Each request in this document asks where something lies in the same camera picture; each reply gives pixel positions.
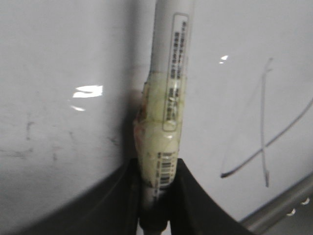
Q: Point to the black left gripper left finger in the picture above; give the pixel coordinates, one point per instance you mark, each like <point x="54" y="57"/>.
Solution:
<point x="109" y="208"/>

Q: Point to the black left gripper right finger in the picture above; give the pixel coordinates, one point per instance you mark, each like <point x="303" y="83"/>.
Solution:
<point x="194" y="212"/>

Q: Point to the white whiteboard marker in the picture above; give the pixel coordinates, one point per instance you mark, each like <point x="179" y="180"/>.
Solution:
<point x="157" y="126"/>

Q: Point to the white whiteboard with aluminium frame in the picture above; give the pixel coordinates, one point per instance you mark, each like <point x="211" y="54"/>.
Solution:
<point x="71" y="77"/>

